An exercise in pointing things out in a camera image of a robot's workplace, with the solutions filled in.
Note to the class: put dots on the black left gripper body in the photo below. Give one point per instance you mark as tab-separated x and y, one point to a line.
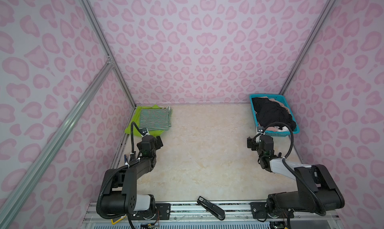
158	144

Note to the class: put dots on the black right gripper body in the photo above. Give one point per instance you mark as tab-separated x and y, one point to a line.
253	145

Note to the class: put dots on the green white striped shirt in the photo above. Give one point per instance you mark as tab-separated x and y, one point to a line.
158	119

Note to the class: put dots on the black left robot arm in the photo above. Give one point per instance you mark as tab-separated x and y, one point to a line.
118	195

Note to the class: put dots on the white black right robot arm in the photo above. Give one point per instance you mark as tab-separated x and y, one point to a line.
316	191

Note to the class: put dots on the teal plastic laundry basket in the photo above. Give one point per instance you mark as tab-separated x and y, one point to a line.
279	98

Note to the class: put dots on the pink garment in basket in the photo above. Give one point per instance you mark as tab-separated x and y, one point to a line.
277	128

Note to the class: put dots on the black garment in basket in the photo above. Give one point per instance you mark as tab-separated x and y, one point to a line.
268	112

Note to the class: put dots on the black stapler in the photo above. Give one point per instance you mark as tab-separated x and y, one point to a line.
212	208

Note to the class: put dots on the yellow calculator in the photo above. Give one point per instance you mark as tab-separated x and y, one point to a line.
115	221

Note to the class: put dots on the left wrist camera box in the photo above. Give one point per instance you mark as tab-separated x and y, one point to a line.
144	132

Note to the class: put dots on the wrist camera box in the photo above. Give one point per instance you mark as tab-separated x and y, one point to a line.
260	130
144	132

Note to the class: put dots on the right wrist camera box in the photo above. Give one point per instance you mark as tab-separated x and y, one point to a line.
260	130

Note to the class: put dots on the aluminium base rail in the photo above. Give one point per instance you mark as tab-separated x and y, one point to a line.
236	215

